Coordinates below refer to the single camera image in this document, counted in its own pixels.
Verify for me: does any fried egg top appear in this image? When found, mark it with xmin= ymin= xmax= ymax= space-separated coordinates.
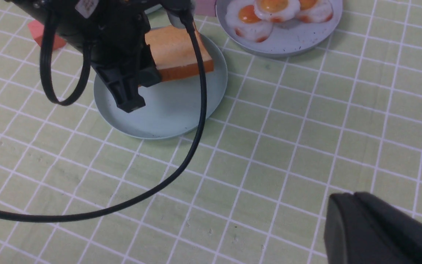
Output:
xmin=253 ymin=0 xmax=300 ymax=23

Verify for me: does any grey egg plate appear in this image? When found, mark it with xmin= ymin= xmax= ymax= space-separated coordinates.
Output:
xmin=215 ymin=0 xmax=344 ymax=59

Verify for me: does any black camera cable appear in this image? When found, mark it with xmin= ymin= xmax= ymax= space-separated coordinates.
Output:
xmin=0 ymin=11 xmax=208 ymax=223

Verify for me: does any green checkered tablecloth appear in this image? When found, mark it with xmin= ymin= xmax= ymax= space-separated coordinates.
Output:
xmin=0 ymin=0 xmax=422 ymax=264

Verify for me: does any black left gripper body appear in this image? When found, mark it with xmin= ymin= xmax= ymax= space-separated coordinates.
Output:
xmin=13 ymin=0 xmax=193 ymax=67

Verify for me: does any light blue front plate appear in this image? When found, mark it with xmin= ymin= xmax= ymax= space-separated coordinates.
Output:
xmin=93 ymin=34 xmax=228 ymax=140

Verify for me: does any fried egg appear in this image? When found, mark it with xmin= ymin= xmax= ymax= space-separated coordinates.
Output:
xmin=225 ymin=0 xmax=273 ymax=43
xmin=295 ymin=0 xmax=333 ymax=23
xmin=253 ymin=0 xmax=300 ymax=23

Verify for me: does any toast slice bottom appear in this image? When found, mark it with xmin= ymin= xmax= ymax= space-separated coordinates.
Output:
xmin=145 ymin=26 xmax=199 ymax=82

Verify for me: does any pink cube block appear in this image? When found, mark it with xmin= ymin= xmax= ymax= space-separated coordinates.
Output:
xmin=195 ymin=0 xmax=216 ymax=17

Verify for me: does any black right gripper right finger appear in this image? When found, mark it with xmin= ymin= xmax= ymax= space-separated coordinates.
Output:
xmin=354 ymin=192 xmax=422 ymax=264

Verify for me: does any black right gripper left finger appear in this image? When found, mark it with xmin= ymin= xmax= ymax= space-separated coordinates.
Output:
xmin=323 ymin=194 xmax=413 ymax=264

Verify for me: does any salmon red cube block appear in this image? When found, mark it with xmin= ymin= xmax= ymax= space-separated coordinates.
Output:
xmin=27 ymin=20 xmax=67 ymax=51

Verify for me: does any fried egg right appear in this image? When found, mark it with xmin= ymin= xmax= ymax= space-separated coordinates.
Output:
xmin=295 ymin=0 xmax=333 ymax=23

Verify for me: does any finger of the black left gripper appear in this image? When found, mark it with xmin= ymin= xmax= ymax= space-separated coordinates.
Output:
xmin=94 ymin=66 xmax=146 ymax=113
xmin=138 ymin=47 xmax=162 ymax=87

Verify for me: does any fried egg left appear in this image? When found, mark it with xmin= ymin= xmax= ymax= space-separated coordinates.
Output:
xmin=225 ymin=0 xmax=273 ymax=43

